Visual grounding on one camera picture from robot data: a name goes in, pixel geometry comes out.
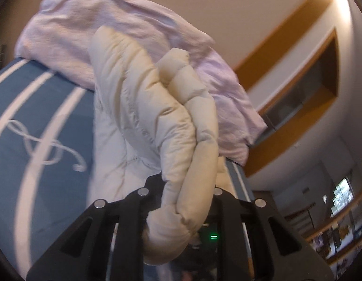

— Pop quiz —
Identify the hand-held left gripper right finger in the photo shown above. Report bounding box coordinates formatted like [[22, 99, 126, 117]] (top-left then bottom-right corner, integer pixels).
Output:
[[209, 187, 335, 281]]

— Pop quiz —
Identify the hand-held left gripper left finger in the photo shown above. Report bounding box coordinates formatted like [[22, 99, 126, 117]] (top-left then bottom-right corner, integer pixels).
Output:
[[26, 174, 164, 281]]

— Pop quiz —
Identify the cream puffer jacket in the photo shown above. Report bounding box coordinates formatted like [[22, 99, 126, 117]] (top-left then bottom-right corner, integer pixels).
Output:
[[89, 25, 238, 266]]

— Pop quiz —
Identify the wooden shelf unit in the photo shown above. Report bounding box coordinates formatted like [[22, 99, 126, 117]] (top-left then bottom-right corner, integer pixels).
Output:
[[288, 167, 362, 271]]

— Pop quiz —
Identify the bed with blue striped sheet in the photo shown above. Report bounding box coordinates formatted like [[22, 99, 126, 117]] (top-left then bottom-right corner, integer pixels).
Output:
[[0, 57, 255, 281]]

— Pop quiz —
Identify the lilac floral quilt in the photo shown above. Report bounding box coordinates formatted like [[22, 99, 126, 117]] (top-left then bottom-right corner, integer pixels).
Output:
[[16, 0, 268, 165]]

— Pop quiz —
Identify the wooden door frame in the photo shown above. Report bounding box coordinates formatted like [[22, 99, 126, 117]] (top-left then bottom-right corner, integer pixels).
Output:
[[234, 0, 340, 177]]

